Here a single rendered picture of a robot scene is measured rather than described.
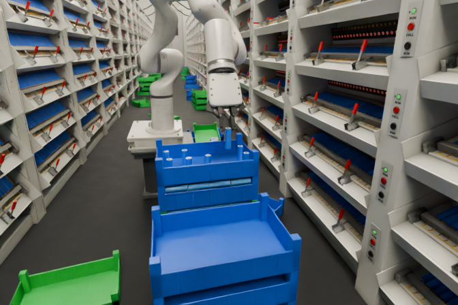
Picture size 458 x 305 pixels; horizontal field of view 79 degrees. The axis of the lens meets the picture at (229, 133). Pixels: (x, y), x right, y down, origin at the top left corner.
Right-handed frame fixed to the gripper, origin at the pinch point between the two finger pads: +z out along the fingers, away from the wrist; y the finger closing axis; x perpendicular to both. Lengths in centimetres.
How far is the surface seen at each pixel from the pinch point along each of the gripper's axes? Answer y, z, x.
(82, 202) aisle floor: 63, 22, -83
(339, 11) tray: -42, -35, 3
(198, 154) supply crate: 6.9, 6.7, -19.8
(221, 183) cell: 2.5, 17.2, -4.0
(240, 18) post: -55, -123, -147
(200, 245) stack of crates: 11.8, 30.5, 10.0
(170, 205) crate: 18.1, 22.0, -5.3
